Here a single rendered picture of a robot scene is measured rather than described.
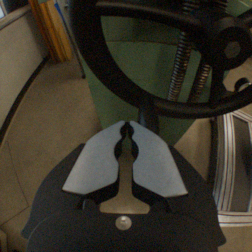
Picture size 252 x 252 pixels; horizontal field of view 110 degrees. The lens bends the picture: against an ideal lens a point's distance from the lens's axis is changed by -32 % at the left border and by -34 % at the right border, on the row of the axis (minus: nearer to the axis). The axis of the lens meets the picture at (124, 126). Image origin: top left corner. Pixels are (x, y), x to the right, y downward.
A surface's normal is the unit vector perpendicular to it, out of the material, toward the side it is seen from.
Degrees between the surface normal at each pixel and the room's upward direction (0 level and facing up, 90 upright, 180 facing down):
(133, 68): 90
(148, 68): 90
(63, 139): 0
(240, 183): 0
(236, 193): 0
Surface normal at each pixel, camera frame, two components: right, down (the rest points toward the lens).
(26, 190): -0.01, -0.48
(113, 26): -0.04, 0.88
